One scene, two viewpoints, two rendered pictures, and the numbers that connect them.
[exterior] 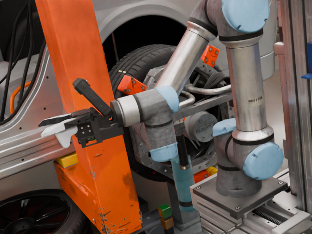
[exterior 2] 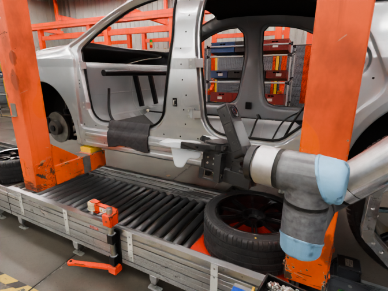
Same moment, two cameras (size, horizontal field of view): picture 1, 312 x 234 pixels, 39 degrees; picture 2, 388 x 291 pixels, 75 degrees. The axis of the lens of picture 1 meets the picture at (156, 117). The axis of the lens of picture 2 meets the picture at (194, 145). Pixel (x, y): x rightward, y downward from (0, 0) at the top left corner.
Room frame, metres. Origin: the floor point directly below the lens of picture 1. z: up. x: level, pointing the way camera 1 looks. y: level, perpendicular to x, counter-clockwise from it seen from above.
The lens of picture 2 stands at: (0.67, -0.21, 1.39)
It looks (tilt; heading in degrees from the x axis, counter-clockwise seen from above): 16 degrees down; 54
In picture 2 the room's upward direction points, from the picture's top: straight up
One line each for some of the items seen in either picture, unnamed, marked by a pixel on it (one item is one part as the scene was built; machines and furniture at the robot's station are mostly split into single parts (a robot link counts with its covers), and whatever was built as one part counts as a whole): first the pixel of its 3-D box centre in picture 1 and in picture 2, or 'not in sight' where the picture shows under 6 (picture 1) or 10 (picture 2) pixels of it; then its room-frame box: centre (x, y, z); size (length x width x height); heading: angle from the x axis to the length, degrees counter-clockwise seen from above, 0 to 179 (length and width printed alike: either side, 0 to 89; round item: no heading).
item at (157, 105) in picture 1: (155, 104); (310, 177); (1.07, -0.01, 1.21); 0.11 x 0.08 x 0.09; 105
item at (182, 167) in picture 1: (182, 150); not in sight; (1.62, -0.08, 0.83); 0.04 x 0.04 x 0.16
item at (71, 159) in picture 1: (70, 155); not in sight; (2.09, 0.47, 0.71); 0.14 x 0.14 x 0.05; 26
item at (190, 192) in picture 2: not in sight; (171, 190); (1.83, 1.74, 0.28); 2.47 x 0.06 x 0.22; 116
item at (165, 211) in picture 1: (165, 211); not in sight; (1.49, 0.04, 0.64); 0.04 x 0.04 x 0.04; 26
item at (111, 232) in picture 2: not in sight; (112, 241); (1.09, 1.29, 0.30); 0.09 x 0.05 x 0.50; 116
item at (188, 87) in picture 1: (211, 80); not in sight; (1.83, -0.27, 1.03); 0.19 x 0.18 x 0.11; 26
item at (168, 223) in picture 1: (167, 222); not in sight; (1.49, 0.04, 0.59); 0.04 x 0.04 x 0.04; 26
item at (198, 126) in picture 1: (192, 122); not in sight; (1.84, -0.16, 0.85); 0.21 x 0.14 x 0.14; 26
